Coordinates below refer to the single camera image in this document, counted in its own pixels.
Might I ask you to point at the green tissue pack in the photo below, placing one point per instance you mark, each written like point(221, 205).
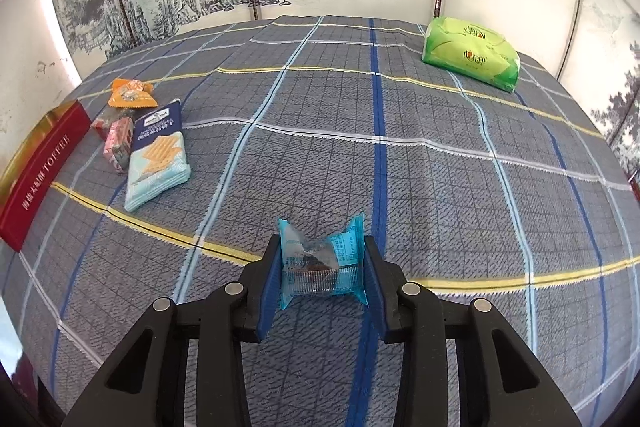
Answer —
point(471, 50)

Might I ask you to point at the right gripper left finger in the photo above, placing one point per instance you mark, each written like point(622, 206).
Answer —
point(143, 381)

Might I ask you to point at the pink snack packet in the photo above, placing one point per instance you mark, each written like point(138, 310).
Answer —
point(117, 146)

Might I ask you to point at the red gold toffee tin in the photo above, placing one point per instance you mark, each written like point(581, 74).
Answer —
point(35, 165)

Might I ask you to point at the orange snack packet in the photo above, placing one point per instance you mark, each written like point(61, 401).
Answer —
point(131, 94)

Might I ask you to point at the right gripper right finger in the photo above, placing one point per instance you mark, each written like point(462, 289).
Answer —
point(501, 381)

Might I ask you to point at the blue candy wrapper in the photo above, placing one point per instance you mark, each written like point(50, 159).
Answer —
point(332, 265)

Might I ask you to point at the grey plaid tablecloth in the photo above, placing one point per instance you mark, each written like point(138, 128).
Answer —
point(515, 197)

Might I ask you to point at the dark seed bar packet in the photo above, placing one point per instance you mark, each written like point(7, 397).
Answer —
point(102, 124)

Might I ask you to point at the blue soda cracker pack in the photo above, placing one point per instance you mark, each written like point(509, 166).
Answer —
point(158, 155)

